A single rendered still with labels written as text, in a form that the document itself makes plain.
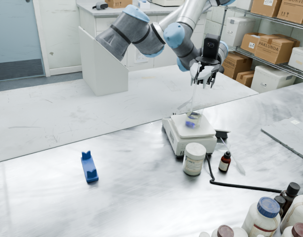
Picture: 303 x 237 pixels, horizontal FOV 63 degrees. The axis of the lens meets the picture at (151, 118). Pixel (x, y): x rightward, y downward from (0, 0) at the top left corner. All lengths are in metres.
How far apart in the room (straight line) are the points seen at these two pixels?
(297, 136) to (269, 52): 2.08
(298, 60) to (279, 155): 2.16
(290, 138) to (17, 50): 3.16
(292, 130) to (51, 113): 0.93
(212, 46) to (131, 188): 0.48
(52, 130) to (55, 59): 2.77
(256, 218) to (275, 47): 2.56
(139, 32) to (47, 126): 0.56
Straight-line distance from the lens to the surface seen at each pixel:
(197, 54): 1.00
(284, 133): 1.06
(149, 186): 0.71
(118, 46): 1.13
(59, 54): 3.65
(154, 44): 1.22
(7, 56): 3.57
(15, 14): 3.46
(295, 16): 3.00
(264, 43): 3.11
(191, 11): 0.98
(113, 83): 1.13
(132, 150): 0.82
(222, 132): 0.92
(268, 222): 0.60
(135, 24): 1.15
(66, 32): 3.59
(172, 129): 0.81
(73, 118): 0.99
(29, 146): 0.89
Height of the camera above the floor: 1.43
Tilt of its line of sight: 33 degrees down
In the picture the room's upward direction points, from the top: 4 degrees clockwise
